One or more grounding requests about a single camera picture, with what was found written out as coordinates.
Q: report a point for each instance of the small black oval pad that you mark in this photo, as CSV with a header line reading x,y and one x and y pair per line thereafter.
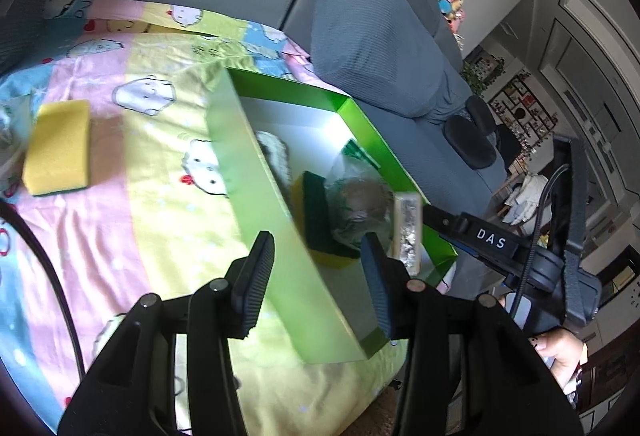
x,y
482,111

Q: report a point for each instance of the green printed plastic pastry bag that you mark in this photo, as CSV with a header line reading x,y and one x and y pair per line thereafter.
x,y
7,141
357,201

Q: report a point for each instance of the large black oval pad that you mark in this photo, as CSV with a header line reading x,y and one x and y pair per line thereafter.
x,y
470,146

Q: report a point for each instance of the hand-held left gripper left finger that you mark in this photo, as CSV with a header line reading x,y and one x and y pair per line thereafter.
x,y
252,291

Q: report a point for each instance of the person's right hand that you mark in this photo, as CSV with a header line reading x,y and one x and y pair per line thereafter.
x,y
562,356

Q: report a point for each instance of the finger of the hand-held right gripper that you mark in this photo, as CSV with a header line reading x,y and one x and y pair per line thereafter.
x,y
440,218

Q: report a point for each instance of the white cloth pile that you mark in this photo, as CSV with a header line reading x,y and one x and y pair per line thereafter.
x,y
525,196

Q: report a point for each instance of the yellow green scouring sponge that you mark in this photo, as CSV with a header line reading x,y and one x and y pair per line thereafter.
x,y
312,216

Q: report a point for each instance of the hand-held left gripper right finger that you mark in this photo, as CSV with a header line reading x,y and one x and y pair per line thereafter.
x,y
376,288

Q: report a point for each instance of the green cardboard box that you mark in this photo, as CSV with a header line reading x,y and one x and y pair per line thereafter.
x,y
260,196

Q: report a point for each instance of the display shelf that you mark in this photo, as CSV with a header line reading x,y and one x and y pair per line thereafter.
x,y
522,111

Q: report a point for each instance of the cartoon printed blanket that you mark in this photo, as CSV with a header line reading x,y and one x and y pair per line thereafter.
x,y
150,176

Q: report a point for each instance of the green potted plant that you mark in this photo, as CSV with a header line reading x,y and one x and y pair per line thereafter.
x,y
477,76

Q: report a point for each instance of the dark grey ribbed cushion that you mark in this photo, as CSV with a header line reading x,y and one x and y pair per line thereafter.
x,y
20,16

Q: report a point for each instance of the blue grey pillow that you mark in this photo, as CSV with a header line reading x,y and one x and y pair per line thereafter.
x,y
380,41

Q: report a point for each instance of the green knitted cloth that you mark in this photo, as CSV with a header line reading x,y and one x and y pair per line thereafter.
x,y
275,154

